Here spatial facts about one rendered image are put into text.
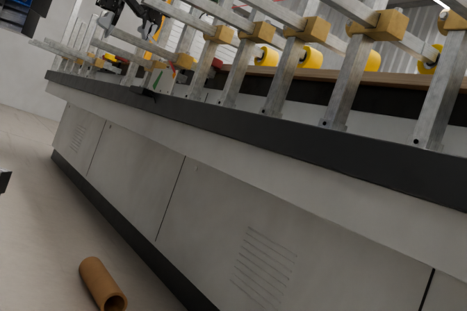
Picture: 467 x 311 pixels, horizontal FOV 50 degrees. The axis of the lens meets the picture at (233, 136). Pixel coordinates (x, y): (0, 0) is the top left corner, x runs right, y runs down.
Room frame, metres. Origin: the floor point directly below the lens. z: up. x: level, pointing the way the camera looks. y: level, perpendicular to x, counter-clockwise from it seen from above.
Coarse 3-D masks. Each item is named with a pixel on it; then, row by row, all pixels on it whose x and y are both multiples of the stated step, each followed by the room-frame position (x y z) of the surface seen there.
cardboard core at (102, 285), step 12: (84, 264) 1.72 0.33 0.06; (96, 264) 1.69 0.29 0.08; (84, 276) 1.67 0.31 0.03; (96, 276) 1.61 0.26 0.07; (108, 276) 1.61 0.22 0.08; (96, 288) 1.56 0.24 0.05; (108, 288) 1.53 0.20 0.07; (96, 300) 1.54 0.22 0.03; (108, 300) 1.60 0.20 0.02; (120, 300) 1.56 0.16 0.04
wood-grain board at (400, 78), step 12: (216, 72) 2.12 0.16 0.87; (228, 72) 2.00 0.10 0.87; (252, 72) 1.79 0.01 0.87; (264, 72) 1.73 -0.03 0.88; (300, 72) 1.55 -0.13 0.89; (312, 72) 1.50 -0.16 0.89; (324, 72) 1.45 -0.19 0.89; (336, 72) 1.41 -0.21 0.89; (372, 72) 1.29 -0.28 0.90; (384, 72) 1.25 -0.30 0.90; (360, 84) 1.36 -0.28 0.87; (372, 84) 1.31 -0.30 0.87; (384, 84) 1.26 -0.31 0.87; (396, 84) 1.22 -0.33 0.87; (408, 84) 1.18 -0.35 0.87; (420, 84) 1.15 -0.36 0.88
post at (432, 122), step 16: (448, 32) 0.89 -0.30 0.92; (464, 32) 0.86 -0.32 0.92; (448, 48) 0.88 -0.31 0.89; (464, 48) 0.87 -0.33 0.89; (448, 64) 0.87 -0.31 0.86; (464, 64) 0.88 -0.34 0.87; (432, 80) 0.89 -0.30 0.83; (448, 80) 0.86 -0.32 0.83; (432, 96) 0.88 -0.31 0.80; (448, 96) 0.87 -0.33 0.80; (432, 112) 0.87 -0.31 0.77; (448, 112) 0.88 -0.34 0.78; (416, 128) 0.89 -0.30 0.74; (432, 128) 0.86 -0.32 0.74
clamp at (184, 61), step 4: (180, 56) 1.89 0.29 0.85; (184, 56) 1.88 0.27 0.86; (188, 56) 1.89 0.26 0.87; (180, 60) 1.88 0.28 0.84; (184, 60) 1.89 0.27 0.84; (188, 60) 1.89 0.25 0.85; (192, 60) 1.90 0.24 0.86; (168, 64) 1.97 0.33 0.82; (172, 64) 1.93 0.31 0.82; (176, 64) 1.90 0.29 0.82; (180, 64) 1.88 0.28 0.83; (184, 64) 1.89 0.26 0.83; (188, 64) 1.90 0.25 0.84; (180, 68) 1.96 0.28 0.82; (184, 68) 1.92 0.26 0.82; (188, 68) 1.90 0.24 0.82
